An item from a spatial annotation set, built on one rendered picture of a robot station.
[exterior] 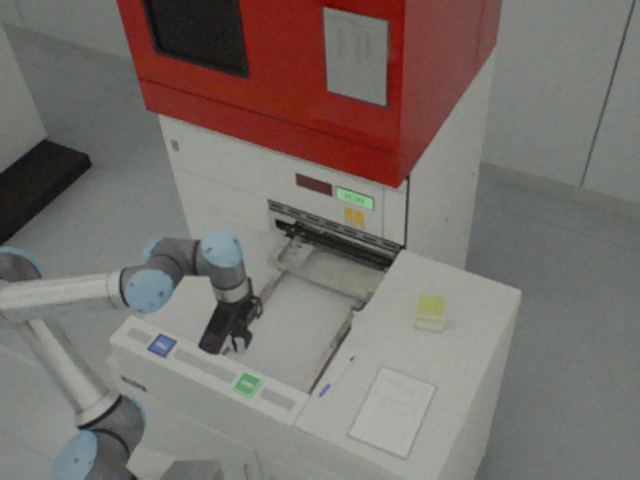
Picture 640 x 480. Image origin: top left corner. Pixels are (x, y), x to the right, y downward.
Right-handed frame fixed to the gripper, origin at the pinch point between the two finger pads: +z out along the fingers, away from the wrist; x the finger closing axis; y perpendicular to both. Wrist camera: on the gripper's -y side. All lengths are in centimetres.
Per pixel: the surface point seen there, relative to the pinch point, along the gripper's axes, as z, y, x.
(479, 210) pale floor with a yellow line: 111, 182, -4
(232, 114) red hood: -20, 54, 33
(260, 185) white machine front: 8, 59, 31
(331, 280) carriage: 23, 45, 1
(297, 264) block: 20, 45, 11
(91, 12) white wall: 75, 207, 251
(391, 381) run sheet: 13.8, 17.0, -30.9
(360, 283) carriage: 23, 48, -7
